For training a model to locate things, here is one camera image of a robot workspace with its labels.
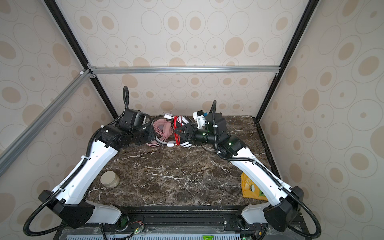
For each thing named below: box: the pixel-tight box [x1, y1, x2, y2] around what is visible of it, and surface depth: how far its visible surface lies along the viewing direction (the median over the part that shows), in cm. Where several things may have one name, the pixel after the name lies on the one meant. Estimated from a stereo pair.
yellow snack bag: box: [240, 172, 269, 202], surface depth 85 cm
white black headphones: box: [151, 112, 194, 148], surface depth 69 cm
